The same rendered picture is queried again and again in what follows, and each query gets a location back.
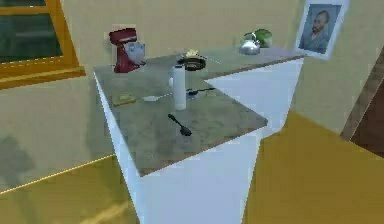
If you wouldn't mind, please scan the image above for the black ladle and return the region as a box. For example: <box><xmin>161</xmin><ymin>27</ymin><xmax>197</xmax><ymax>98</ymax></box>
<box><xmin>186</xmin><ymin>87</ymin><xmax>217</xmax><ymax>98</ymax></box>

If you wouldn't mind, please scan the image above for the white tall bottle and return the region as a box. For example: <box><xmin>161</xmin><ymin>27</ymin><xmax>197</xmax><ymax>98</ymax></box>
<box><xmin>172</xmin><ymin>64</ymin><xmax>188</xmax><ymax>111</ymax></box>

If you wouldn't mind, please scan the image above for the black pan with food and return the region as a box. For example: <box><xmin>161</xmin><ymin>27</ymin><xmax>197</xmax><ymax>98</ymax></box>
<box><xmin>176</xmin><ymin>49</ymin><xmax>208</xmax><ymax>72</ymax></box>

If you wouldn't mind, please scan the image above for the yellow green sponge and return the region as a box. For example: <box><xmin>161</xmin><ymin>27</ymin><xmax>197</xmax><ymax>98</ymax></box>
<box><xmin>111</xmin><ymin>93</ymin><xmax>137</xmax><ymax>108</ymax></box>

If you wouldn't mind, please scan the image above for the white counter with grey top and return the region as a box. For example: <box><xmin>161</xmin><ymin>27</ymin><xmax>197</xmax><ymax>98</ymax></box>
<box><xmin>93</xmin><ymin>45</ymin><xmax>306</xmax><ymax>224</ymax></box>

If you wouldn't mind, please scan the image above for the silver kettle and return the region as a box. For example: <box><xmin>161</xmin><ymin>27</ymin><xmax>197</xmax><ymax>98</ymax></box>
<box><xmin>238</xmin><ymin>39</ymin><xmax>262</xmax><ymax>56</ymax></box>

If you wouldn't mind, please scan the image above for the red stand mixer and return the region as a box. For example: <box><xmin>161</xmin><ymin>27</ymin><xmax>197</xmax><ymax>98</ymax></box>
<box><xmin>108</xmin><ymin>27</ymin><xmax>148</xmax><ymax>74</ymax></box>

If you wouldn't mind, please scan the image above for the green lettuce head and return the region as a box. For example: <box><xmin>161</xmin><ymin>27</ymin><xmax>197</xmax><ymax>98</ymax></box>
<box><xmin>243</xmin><ymin>28</ymin><xmax>274</xmax><ymax>49</ymax></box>

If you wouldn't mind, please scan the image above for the framed portrait picture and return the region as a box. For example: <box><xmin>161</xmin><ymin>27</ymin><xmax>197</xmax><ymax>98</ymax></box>
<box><xmin>294</xmin><ymin>0</ymin><xmax>351</xmax><ymax>61</ymax></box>

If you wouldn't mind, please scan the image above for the brown wooden door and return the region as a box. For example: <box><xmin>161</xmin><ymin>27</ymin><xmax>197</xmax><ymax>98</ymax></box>
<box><xmin>339</xmin><ymin>46</ymin><xmax>384</xmax><ymax>158</ymax></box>

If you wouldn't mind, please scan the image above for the orange framed window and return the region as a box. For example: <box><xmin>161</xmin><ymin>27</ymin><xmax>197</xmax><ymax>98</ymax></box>
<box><xmin>0</xmin><ymin>0</ymin><xmax>87</xmax><ymax>90</ymax></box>

